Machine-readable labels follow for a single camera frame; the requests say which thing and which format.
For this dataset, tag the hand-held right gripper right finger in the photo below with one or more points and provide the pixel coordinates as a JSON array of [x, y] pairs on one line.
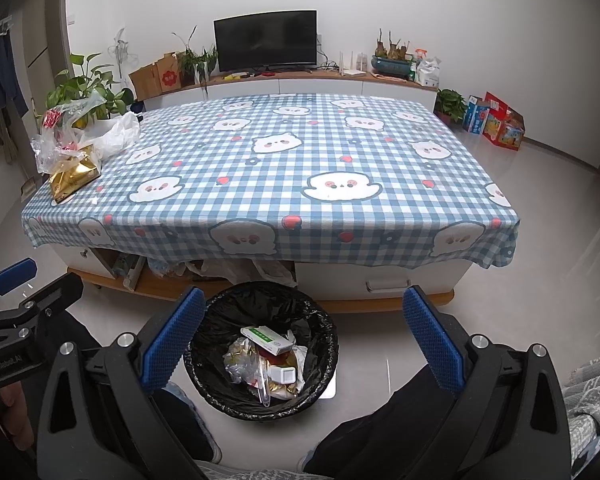
[[432, 345]]

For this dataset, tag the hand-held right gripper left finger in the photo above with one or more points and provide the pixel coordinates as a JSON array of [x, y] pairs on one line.
[[175, 345]]

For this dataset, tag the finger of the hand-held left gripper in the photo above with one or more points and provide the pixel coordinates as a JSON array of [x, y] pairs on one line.
[[12, 275], [45, 302]]

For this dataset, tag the trash bin with black liner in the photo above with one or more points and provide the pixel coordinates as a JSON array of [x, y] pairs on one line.
[[210, 330]]

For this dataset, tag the green white carton box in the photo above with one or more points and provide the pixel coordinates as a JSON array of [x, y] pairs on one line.
[[267, 340]]

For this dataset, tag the red cellophane wrapper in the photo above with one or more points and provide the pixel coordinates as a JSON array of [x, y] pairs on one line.
[[276, 357]]

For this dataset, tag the gold foil bag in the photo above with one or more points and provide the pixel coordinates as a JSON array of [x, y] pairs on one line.
[[72, 180], [297, 365]]

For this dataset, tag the person's left hand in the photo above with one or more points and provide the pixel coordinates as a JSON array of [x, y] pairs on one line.
[[16, 420]]

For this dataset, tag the plastic bags under table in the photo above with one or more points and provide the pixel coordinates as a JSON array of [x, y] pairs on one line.
[[230, 271]]

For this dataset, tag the person's right leg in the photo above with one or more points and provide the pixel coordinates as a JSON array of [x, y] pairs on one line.
[[370, 435]]

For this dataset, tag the white table with drawers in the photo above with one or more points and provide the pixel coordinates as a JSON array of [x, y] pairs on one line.
[[330, 280]]

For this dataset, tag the clear red printed plastic bag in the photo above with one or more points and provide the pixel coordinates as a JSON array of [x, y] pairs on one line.
[[55, 130]]

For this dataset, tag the grey patterned cloth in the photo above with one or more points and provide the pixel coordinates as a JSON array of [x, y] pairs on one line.
[[590, 410]]

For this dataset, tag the hanging dark clothes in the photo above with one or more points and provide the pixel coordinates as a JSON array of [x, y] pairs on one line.
[[0, 85]]

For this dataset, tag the large pothos plant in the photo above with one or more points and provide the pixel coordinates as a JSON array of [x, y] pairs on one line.
[[85, 87]]

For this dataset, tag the blue checked tablecloth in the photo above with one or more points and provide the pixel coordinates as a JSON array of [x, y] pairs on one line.
[[280, 170]]

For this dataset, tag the plain cardboard box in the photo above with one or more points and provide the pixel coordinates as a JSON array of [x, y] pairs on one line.
[[144, 84]]

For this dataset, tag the blue printed box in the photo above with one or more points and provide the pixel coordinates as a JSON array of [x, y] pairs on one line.
[[476, 116]]

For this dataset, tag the small pothos plant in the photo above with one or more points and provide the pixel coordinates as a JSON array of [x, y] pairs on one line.
[[451, 105]]

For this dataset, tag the cardboard box with red flower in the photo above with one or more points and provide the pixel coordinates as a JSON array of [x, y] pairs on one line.
[[168, 75]]

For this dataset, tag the white bag on cabinet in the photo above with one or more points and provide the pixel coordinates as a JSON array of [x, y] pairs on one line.
[[427, 74]]

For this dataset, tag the white wooden tv cabinet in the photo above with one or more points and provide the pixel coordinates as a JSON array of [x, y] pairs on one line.
[[330, 85]]

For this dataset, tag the potted orchid plant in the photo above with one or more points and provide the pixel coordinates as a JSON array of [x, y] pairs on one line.
[[195, 60]]

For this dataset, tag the blue bonsai pot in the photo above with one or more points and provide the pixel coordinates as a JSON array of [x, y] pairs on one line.
[[391, 65]]

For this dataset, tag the white router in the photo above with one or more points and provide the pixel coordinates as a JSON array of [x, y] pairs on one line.
[[352, 69]]

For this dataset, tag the black television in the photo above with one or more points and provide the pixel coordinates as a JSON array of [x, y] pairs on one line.
[[265, 40]]

